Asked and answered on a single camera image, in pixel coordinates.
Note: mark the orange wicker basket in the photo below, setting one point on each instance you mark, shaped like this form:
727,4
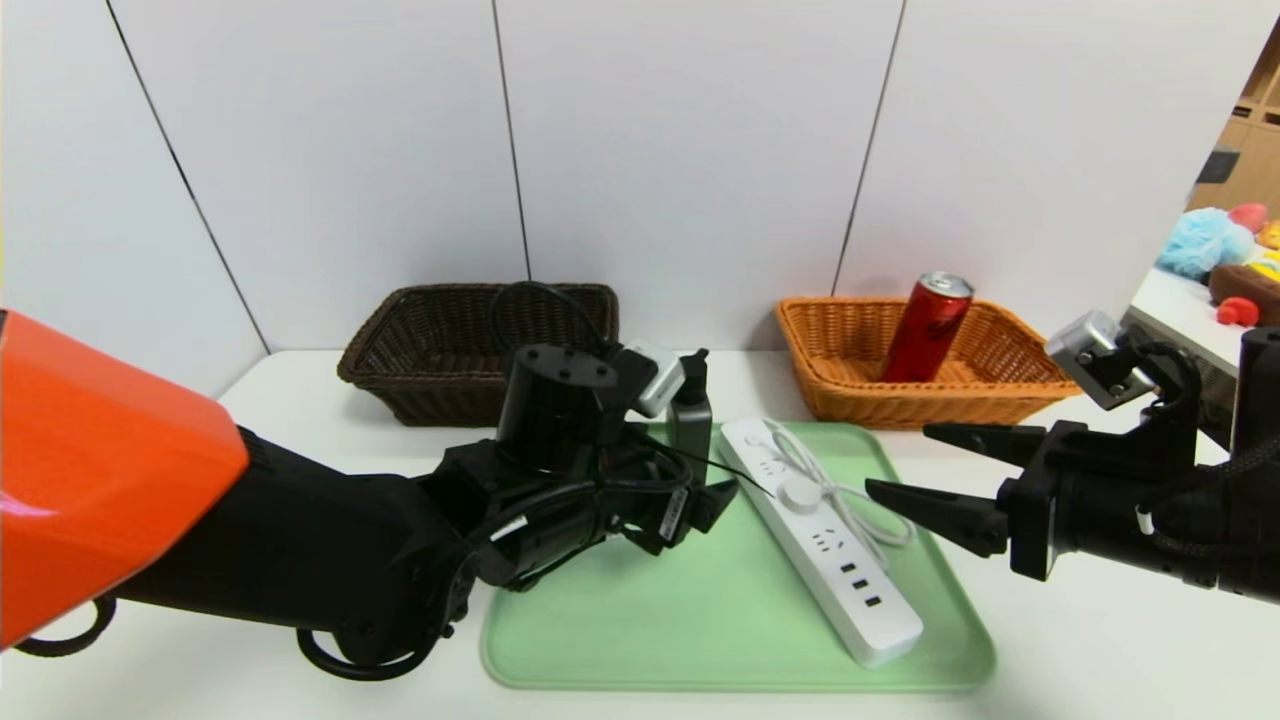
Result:
850,395

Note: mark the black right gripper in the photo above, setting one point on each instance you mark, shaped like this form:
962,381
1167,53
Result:
1033,500

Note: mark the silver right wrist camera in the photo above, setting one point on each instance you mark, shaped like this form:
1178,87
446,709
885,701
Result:
1090,355

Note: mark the wooden shelf cabinet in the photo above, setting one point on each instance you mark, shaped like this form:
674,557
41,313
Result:
1255,130

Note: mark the black and orange left arm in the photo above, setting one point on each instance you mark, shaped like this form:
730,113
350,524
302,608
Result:
300,530

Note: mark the dark sign on shelf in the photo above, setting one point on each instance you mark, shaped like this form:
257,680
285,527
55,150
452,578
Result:
1216,166

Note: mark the red soda can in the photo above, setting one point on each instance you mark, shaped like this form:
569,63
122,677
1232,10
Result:
925,335

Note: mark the white side table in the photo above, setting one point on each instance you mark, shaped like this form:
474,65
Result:
1185,310

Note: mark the brown plush toy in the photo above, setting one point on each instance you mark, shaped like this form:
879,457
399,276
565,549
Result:
1245,285

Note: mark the pink plush toy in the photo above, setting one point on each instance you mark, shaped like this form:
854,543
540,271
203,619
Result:
1248,217

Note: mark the small red toy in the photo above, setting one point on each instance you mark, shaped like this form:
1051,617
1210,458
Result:
1237,312

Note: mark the dark green pump bottle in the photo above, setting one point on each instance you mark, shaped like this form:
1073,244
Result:
695,420

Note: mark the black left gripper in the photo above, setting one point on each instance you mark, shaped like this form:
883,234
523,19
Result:
676,516

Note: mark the dark brown wicker basket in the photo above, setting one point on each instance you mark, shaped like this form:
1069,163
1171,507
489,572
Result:
430,370

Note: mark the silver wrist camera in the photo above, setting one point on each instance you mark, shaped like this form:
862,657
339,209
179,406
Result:
660,385
1090,355

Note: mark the light green plastic tray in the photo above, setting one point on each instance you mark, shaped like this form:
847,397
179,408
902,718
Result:
700,620

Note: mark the light blue plush toy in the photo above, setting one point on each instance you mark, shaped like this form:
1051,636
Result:
1200,245

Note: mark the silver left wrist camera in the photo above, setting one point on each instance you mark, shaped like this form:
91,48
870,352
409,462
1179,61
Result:
660,385

